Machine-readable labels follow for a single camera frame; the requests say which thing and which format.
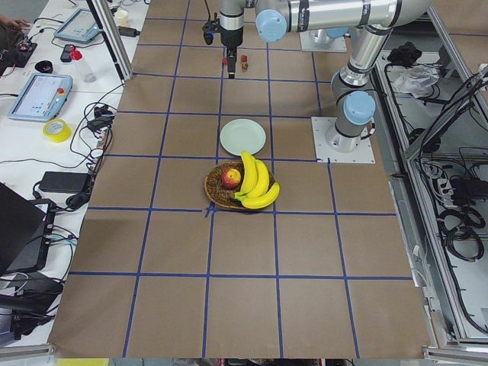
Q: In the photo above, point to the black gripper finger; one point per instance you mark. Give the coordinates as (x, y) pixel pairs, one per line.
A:
(231, 62)
(225, 60)

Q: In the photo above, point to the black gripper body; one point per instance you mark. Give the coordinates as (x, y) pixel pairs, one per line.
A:
(232, 38)

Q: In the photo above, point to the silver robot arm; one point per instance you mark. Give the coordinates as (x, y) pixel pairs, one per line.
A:
(370, 23)

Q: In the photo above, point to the light green plate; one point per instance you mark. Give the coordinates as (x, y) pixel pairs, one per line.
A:
(242, 134)

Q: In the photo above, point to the paper cup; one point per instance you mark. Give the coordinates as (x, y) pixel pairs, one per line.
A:
(121, 17)

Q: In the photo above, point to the red yellow apple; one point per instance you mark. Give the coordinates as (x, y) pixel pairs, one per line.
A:
(231, 178)

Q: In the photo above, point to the brown wicker basket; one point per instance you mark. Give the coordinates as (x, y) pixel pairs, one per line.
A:
(220, 195)

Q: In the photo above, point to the clear plastic bottle red cap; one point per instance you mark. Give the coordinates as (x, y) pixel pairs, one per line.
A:
(82, 66)

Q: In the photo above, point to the yellow banana bunch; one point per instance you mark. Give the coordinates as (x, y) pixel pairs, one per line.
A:
(256, 192)

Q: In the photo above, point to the blue teach pendant far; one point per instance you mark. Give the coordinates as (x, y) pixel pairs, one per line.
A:
(80, 27)

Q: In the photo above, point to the blue teach pendant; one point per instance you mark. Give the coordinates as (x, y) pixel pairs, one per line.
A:
(42, 97)
(80, 27)

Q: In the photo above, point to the yellow tape roll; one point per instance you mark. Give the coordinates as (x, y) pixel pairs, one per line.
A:
(57, 130)

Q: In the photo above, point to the blue teach pendant near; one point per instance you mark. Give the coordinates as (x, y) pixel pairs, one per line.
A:
(42, 97)

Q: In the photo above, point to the black power adapter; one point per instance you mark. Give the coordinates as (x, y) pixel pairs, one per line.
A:
(63, 182)

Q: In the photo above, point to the black laptop computer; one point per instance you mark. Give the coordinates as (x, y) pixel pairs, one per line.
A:
(25, 227)

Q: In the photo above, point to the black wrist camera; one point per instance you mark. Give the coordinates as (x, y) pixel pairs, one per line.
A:
(209, 29)

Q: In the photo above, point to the aluminium frame post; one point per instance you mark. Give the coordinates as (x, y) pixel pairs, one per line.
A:
(101, 12)

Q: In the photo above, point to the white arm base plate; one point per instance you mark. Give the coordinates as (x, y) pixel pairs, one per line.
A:
(332, 147)

